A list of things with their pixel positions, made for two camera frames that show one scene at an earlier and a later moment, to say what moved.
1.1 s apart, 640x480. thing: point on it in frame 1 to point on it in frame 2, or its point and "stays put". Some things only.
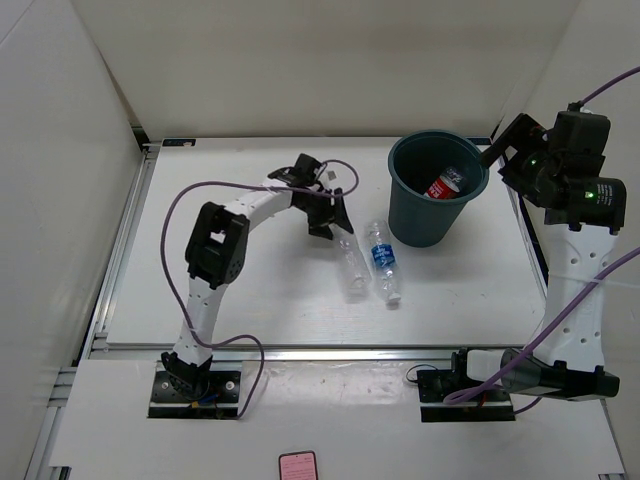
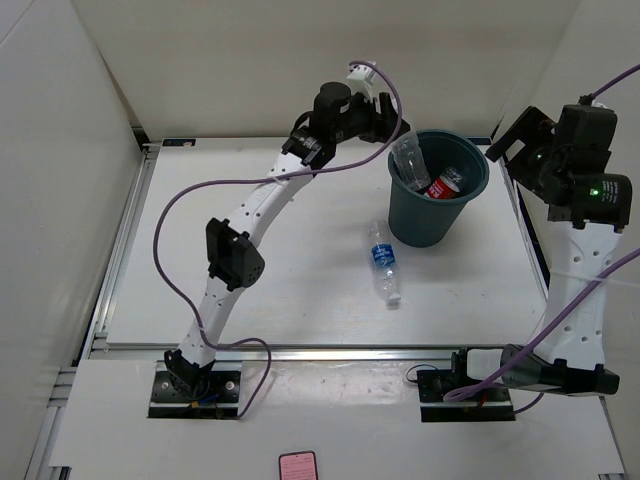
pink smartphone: [300, 465] stays put
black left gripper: [317, 225] to [380, 124]
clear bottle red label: [442, 188] stays put
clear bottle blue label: [384, 259] stays put
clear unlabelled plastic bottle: [357, 278] to [406, 149]
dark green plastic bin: [416, 161] stays put
